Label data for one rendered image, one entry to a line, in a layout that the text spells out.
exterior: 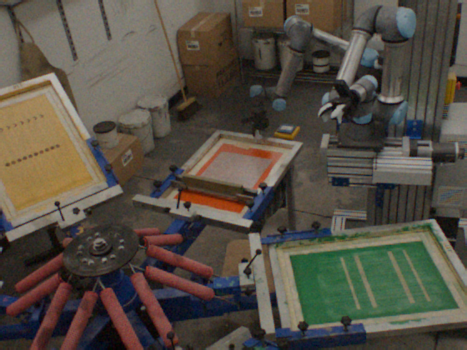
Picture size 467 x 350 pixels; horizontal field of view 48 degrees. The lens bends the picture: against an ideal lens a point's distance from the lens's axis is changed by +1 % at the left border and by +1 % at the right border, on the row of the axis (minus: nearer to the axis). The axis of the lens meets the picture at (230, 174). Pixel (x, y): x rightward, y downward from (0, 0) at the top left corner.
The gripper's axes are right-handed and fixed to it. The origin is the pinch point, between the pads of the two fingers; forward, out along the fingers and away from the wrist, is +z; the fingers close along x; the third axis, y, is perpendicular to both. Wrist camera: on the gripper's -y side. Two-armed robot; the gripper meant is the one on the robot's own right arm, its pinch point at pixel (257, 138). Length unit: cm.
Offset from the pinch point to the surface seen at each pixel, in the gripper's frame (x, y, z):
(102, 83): 89, -200, 25
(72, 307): -154, -15, -4
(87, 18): 91, -200, -36
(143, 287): -149, 22, -25
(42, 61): 25, -196, -24
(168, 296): -134, 19, -4
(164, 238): -115, 8, -17
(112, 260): -147, 8, -33
